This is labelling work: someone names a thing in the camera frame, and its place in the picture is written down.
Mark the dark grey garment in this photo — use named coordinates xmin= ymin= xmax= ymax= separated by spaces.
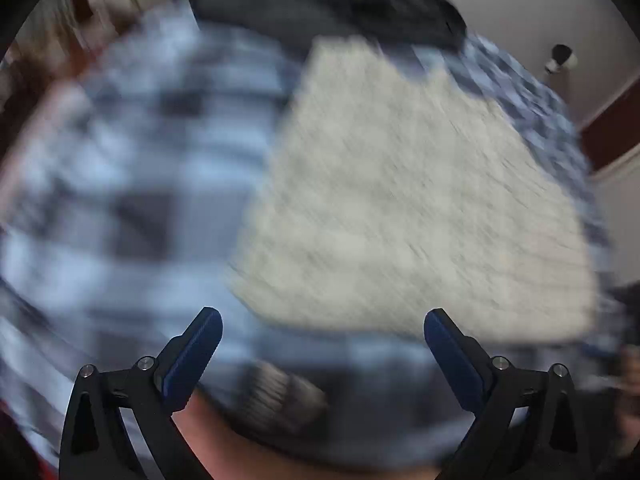
xmin=190 ymin=0 xmax=468 ymax=53

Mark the pink mattress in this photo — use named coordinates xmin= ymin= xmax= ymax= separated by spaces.
xmin=175 ymin=395 xmax=446 ymax=480

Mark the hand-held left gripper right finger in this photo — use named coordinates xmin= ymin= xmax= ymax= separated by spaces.
xmin=423 ymin=308 xmax=599 ymax=480

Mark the white wall camera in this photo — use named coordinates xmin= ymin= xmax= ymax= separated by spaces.
xmin=544 ymin=44 xmax=579 ymax=76

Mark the cream speckled knit garment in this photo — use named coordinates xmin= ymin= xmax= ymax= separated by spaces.
xmin=227 ymin=35 xmax=601 ymax=346

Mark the blue checkered bed sheet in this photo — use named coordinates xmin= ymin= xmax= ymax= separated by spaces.
xmin=0 ymin=0 xmax=613 ymax=471

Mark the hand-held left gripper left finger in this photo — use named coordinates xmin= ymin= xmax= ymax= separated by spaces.
xmin=59 ymin=306 xmax=224 ymax=480

